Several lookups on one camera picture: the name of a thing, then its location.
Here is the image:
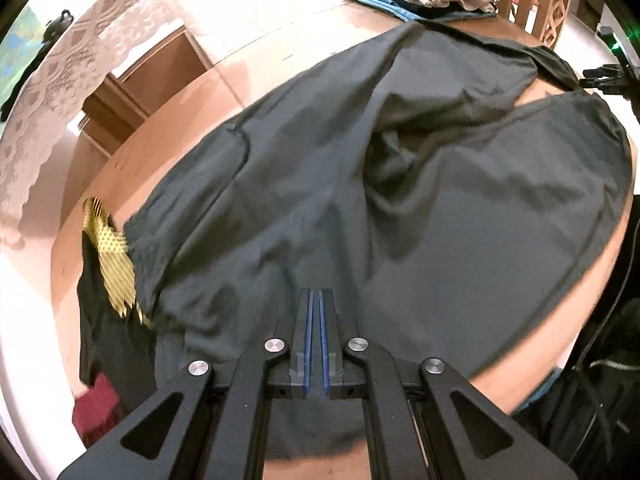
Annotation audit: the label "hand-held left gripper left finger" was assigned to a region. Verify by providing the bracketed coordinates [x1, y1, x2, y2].
[57, 287, 314, 480]

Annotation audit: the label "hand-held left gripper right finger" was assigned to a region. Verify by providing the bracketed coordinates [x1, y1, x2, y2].
[319, 287, 578, 480]

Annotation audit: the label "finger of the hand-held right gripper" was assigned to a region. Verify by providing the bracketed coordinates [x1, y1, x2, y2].
[580, 62, 632, 95]

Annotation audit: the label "dark grey pants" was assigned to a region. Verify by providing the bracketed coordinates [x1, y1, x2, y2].
[122, 22, 632, 461]

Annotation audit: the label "wooden slat fence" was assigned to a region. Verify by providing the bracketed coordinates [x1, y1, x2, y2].
[475, 0, 573, 51]

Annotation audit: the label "black shirt with gold print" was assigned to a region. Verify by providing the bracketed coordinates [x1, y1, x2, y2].
[77, 197, 161, 411]

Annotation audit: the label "dark red garment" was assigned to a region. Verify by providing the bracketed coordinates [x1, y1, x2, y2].
[71, 372, 126, 446]

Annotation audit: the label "folded blue garment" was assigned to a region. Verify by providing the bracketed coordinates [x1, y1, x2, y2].
[340, 0, 498, 23]

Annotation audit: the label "person's black jacket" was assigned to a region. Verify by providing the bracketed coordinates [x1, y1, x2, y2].
[515, 300, 640, 480]

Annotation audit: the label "low wooden table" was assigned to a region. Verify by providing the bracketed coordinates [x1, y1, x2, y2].
[80, 25, 213, 156]

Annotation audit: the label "white lace tablecloth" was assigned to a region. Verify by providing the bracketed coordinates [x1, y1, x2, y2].
[0, 0, 183, 233]

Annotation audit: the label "dark teapot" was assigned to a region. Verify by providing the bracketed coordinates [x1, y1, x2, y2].
[42, 9, 75, 42]

